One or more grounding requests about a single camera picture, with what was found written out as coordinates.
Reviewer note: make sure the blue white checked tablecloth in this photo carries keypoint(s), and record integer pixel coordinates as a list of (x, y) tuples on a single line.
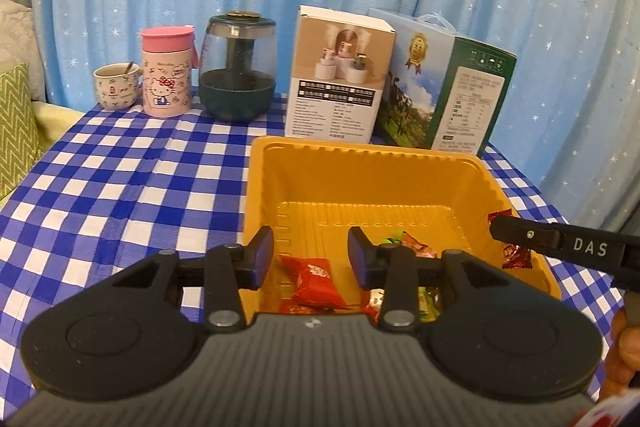
[(125, 187)]

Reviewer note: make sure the person's right hand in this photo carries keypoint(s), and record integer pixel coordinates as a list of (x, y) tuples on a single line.
[(622, 357)]

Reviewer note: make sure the beige cushion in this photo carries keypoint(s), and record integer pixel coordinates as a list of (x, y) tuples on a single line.
[(17, 52)]

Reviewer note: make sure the white patterned mug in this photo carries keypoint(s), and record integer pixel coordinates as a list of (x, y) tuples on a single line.
[(114, 91)]

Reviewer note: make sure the red snack packet gold picture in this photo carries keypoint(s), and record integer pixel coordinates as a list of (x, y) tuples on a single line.
[(372, 304)]

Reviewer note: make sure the white product box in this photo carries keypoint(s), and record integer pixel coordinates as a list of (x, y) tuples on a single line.
[(335, 107)]

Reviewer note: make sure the red white printed clothing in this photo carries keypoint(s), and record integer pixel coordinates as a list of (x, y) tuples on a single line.
[(600, 412)]

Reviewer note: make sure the pale yellow sofa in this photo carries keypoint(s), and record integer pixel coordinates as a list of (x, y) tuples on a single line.
[(57, 127)]

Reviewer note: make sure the pink cartoon tumbler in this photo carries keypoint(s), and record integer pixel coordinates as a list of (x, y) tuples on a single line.
[(167, 82)]

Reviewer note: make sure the yellow plastic tray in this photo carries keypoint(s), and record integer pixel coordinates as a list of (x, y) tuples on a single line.
[(370, 177)]

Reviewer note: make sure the red square snack packet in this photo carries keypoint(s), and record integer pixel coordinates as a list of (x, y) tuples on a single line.
[(312, 279)]

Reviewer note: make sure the dark red snack packet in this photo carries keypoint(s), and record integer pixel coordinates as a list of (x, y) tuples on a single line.
[(517, 257)]

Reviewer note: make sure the metal spoon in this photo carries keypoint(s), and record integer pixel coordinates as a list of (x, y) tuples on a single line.
[(129, 67)]

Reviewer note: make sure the dark green glass jar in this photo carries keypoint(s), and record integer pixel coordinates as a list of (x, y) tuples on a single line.
[(239, 92)]

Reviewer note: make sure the green zigzag cushion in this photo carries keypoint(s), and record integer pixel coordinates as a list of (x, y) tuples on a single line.
[(17, 132)]

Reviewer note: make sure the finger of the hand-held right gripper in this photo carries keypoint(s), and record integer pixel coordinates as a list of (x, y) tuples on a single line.
[(530, 237)]

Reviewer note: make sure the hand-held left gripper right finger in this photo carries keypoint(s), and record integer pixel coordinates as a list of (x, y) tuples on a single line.
[(361, 257)]

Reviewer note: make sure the small green snack packet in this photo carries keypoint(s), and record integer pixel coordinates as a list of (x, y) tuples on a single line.
[(387, 239)]

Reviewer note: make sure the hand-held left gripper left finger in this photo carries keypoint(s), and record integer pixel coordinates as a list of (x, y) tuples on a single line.
[(261, 257)]

